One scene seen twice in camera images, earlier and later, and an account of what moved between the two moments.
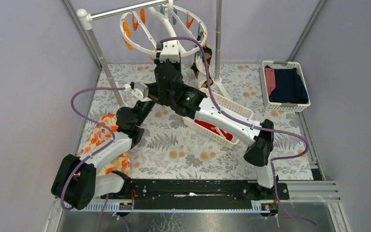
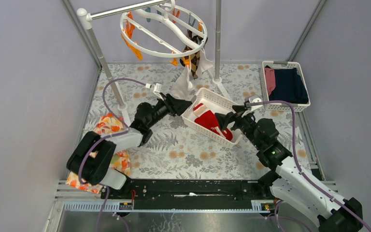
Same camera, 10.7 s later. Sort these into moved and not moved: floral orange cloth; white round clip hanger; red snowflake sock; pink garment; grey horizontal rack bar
Moved: white round clip hanger
Not moved: red snowflake sock; pink garment; floral orange cloth; grey horizontal rack bar
